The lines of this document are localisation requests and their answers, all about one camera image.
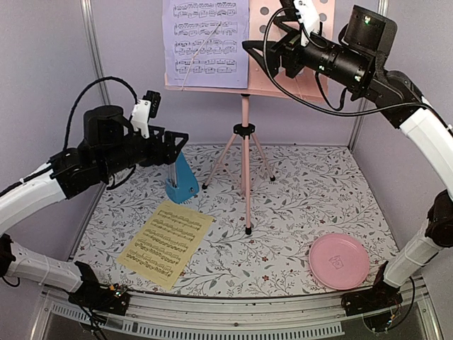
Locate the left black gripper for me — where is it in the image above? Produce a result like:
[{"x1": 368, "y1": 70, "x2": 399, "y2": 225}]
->
[{"x1": 99, "y1": 125, "x2": 188, "y2": 177}]

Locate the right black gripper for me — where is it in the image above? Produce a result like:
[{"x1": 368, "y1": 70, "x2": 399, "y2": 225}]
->
[{"x1": 241, "y1": 14, "x2": 371, "y2": 91}]

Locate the purple sheet music paper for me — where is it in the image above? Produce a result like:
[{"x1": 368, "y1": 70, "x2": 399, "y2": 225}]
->
[{"x1": 162, "y1": 0, "x2": 249, "y2": 89}]

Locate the blue metronome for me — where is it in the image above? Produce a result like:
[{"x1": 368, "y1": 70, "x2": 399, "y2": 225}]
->
[{"x1": 166, "y1": 152, "x2": 200, "y2": 204}]

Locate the yellow sheet music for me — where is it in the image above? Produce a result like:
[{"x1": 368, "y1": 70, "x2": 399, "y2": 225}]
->
[{"x1": 117, "y1": 200, "x2": 214, "y2": 290}]

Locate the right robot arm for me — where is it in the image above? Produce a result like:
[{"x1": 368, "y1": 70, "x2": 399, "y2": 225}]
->
[{"x1": 242, "y1": 1, "x2": 452, "y2": 309}]

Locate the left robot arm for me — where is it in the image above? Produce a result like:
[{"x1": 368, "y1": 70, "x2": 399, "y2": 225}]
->
[{"x1": 1, "y1": 101, "x2": 189, "y2": 307}]

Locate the pink plate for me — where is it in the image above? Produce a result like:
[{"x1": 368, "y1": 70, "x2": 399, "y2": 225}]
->
[{"x1": 309, "y1": 233, "x2": 369, "y2": 290}]

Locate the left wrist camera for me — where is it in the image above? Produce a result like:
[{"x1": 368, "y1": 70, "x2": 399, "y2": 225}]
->
[{"x1": 130, "y1": 90, "x2": 161, "y2": 139}]

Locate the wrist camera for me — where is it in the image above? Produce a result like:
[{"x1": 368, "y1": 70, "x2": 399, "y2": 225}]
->
[
  {"x1": 280, "y1": 0, "x2": 322, "y2": 47},
  {"x1": 130, "y1": 90, "x2": 161, "y2": 139}
]

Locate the right black cable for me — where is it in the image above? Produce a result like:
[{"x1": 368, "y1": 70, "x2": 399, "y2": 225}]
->
[{"x1": 262, "y1": 6, "x2": 425, "y2": 117}]

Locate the black cable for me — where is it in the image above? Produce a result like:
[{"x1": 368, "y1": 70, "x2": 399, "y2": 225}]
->
[
  {"x1": 63, "y1": 76, "x2": 139, "y2": 149},
  {"x1": 262, "y1": 6, "x2": 425, "y2": 117}
]

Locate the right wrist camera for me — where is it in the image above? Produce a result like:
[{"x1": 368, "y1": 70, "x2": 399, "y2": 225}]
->
[{"x1": 280, "y1": 0, "x2": 322, "y2": 47}]

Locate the left black cable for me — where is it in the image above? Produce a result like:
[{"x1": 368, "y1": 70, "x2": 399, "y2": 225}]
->
[{"x1": 63, "y1": 76, "x2": 139, "y2": 149}]

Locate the left aluminium frame post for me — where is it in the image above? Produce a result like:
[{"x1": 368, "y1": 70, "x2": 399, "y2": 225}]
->
[{"x1": 79, "y1": 0, "x2": 123, "y2": 152}]

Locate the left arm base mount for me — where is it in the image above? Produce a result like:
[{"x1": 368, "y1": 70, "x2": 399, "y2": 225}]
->
[{"x1": 68, "y1": 282, "x2": 130, "y2": 316}]

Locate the front aluminium rail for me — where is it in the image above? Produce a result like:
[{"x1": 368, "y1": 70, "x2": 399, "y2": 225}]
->
[{"x1": 31, "y1": 278, "x2": 442, "y2": 339}]

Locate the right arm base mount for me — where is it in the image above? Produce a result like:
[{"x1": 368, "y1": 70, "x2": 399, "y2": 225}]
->
[{"x1": 341, "y1": 283, "x2": 403, "y2": 316}]

